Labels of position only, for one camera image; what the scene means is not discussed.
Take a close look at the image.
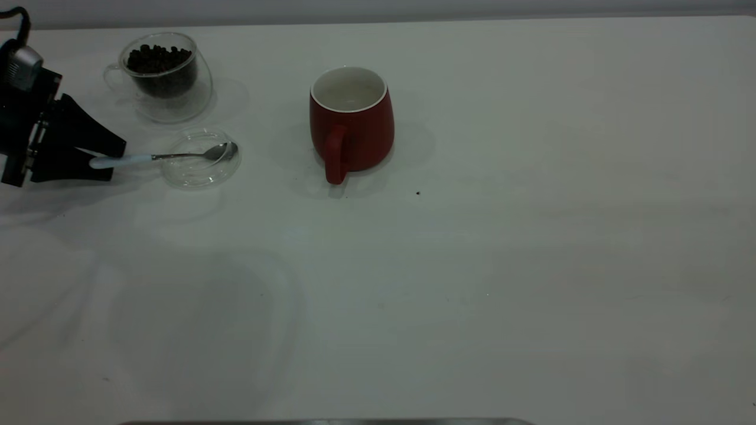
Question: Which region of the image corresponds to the red ceramic mug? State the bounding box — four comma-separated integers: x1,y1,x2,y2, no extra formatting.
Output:
309,66,396,186

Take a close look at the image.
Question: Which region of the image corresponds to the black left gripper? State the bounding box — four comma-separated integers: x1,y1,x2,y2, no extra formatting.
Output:
0,38,128,188

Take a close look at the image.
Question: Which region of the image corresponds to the spoon with pale handle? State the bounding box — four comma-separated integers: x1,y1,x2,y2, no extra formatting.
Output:
88,141,239,171

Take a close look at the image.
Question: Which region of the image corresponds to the black cable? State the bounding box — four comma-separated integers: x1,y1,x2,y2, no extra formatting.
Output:
0,5,32,49

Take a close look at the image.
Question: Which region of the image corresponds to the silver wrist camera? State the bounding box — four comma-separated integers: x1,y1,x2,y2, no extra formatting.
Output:
4,45,44,91

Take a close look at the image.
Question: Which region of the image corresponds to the clear glass cup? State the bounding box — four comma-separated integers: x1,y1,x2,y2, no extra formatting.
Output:
103,31,214,125

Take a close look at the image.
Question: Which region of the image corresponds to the dark coffee beans pile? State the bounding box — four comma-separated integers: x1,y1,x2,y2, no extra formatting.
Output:
125,44,199,99

